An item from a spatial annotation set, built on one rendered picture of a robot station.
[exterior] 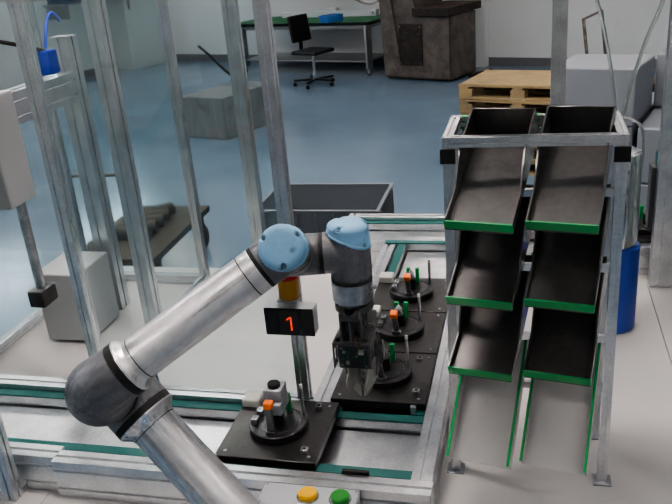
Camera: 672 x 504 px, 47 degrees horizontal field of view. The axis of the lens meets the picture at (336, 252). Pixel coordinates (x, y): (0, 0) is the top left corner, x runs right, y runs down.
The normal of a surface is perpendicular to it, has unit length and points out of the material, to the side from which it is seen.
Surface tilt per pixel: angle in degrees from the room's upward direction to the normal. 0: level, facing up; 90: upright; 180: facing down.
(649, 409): 0
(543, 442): 45
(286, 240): 63
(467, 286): 25
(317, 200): 90
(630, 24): 90
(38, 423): 0
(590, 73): 90
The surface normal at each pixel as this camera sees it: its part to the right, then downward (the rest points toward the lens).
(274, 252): -0.05, -0.08
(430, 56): -0.62, 0.34
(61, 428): -0.08, -0.92
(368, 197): -0.22, 0.39
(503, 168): -0.24, -0.67
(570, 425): -0.33, -0.38
